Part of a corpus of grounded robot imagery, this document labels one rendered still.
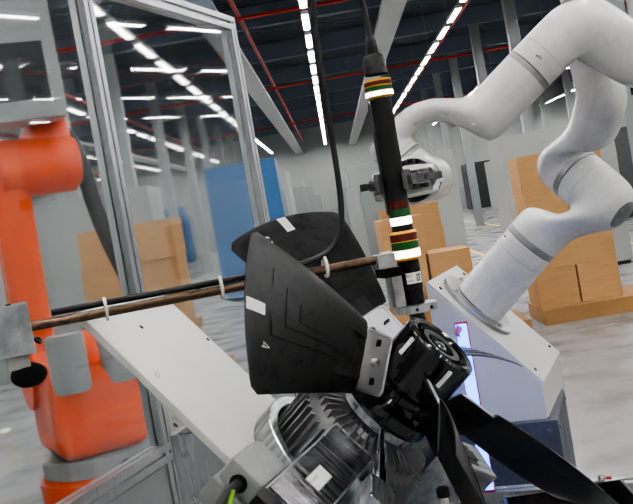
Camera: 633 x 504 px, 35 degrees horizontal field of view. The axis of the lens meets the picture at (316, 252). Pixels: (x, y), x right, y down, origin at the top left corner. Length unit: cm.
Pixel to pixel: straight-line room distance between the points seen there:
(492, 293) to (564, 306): 751
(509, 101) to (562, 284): 806
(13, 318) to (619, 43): 112
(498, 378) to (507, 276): 22
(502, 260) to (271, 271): 100
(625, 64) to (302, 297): 82
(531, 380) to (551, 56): 73
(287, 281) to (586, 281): 861
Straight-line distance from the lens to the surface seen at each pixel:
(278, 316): 131
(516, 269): 224
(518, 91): 180
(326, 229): 167
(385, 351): 147
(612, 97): 206
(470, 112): 180
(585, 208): 219
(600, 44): 187
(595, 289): 991
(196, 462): 157
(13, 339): 145
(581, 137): 212
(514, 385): 222
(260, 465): 131
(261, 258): 133
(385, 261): 157
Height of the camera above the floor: 145
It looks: 2 degrees down
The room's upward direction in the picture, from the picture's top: 10 degrees counter-clockwise
